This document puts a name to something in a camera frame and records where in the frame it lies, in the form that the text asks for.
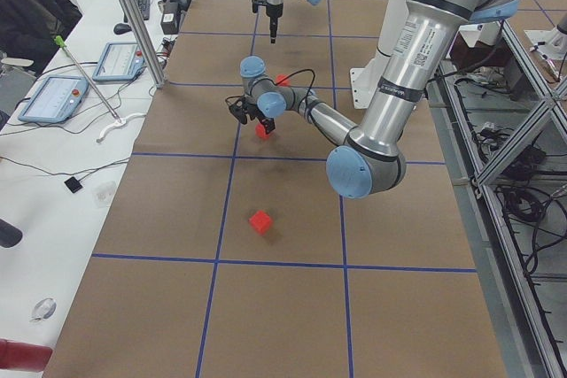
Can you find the red cube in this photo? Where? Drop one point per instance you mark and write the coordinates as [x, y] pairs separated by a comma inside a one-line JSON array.
[[261, 133], [260, 222], [282, 80]]

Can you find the black power adapter box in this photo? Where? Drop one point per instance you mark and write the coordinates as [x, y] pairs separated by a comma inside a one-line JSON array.
[[170, 18]]

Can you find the brown paper table mat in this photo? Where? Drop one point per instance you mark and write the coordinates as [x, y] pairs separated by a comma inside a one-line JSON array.
[[180, 285]]

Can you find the white curved plastic piece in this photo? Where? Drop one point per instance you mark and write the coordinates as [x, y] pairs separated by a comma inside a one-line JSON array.
[[118, 123]]

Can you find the black computer mouse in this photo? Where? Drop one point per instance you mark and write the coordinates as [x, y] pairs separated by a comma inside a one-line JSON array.
[[121, 28]]

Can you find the far teach pendant tablet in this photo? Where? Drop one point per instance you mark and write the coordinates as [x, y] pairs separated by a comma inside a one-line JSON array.
[[119, 61]]

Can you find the teach pendant tablet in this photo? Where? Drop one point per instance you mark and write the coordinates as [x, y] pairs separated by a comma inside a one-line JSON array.
[[119, 61], [55, 101]]

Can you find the small black square device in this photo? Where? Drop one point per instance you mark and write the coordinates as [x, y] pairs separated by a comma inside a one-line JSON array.
[[73, 184]]

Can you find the near teach pendant tablet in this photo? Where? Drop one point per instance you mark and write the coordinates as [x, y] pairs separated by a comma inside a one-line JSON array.
[[55, 101]]

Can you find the person in black jacket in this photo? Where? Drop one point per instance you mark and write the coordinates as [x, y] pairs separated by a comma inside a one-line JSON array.
[[28, 28]]

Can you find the clear tape roll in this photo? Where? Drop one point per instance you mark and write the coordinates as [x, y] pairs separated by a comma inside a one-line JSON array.
[[43, 309]]

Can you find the red cylinder object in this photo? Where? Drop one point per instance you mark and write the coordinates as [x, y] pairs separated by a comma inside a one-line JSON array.
[[26, 357]]

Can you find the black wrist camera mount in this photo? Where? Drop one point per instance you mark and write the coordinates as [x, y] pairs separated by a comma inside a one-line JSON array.
[[237, 106]]

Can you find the aluminium frame post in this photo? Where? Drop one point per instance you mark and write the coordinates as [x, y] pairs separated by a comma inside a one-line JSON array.
[[135, 20]]

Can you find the metal rod green handle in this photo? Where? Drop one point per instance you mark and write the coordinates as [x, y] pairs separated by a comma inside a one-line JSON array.
[[59, 41]]

